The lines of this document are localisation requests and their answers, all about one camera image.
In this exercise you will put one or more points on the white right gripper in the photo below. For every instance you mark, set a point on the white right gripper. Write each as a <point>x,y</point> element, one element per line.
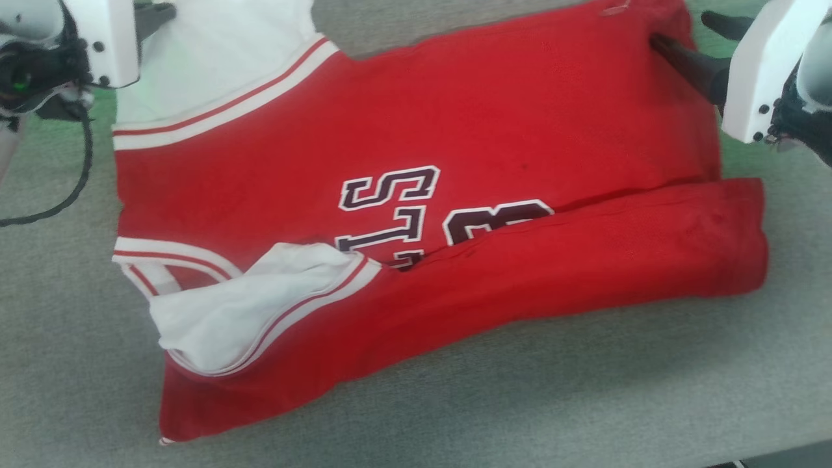
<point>760,71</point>

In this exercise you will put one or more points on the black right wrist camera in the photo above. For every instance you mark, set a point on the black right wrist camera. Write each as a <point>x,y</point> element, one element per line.
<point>809,130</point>

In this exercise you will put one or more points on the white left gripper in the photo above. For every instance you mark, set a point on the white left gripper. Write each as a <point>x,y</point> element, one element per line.
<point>107,45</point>

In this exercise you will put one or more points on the grey fabric sofa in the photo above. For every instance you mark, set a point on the grey fabric sofa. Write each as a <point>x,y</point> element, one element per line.
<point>455,409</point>

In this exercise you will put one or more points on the red and white jersey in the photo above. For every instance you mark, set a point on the red and white jersey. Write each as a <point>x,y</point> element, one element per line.
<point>455,162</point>

